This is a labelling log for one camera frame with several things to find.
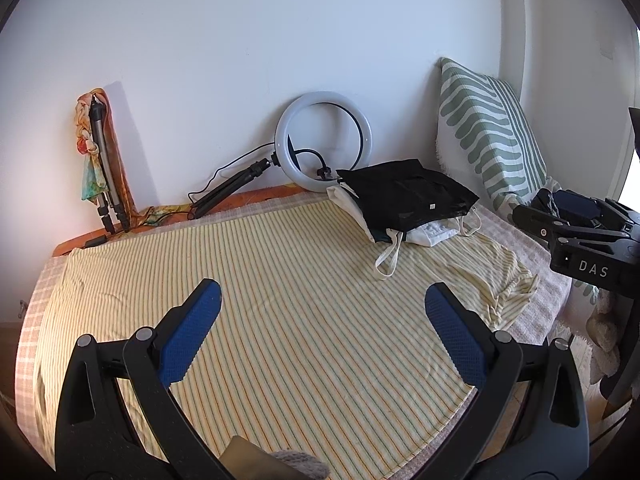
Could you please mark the black tripod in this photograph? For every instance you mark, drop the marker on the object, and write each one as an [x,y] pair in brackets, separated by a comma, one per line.
[225,195]

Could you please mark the yellow striped blanket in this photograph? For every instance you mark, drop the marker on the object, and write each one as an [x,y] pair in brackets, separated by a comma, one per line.
[300,285]

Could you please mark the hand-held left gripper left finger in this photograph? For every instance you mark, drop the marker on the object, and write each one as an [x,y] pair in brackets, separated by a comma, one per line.
[192,330]

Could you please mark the silver tripod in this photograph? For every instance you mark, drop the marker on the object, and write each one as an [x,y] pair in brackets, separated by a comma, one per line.
[102,145]

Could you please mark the orange printed bed sheet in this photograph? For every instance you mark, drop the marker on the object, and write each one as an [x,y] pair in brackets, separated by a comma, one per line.
[67,247]

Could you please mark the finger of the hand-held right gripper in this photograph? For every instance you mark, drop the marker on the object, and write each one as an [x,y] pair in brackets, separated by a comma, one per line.
[537,222]
[575,207]

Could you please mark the black garment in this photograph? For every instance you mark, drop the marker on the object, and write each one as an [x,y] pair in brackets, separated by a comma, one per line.
[410,190]

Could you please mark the small black device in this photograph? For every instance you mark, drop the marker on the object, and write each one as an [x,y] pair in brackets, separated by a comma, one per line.
[95,240]

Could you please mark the grey knit cloth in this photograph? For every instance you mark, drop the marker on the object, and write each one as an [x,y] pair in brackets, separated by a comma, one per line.
[300,467]

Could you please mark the white tote bag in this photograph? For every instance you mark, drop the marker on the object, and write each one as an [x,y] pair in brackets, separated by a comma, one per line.
[435,235]

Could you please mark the green striped pillow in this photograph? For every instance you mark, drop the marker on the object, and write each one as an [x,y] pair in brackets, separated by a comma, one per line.
[480,125]

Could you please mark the pink plaid bed cover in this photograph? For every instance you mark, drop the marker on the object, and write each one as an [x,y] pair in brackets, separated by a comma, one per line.
[32,320]

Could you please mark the dark green garment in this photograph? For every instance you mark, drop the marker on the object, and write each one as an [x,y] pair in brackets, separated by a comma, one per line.
[385,235]

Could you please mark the cream white garment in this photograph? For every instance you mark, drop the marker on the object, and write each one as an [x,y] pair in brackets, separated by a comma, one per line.
[350,205]

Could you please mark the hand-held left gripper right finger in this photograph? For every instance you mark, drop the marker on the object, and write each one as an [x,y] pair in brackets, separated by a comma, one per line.
[457,330]

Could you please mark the tan flat object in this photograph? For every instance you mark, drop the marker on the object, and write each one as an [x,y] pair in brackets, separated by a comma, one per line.
[245,457]

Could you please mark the folded tripod with colourful scarf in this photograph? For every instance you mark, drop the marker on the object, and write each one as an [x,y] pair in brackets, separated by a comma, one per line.
[87,180]

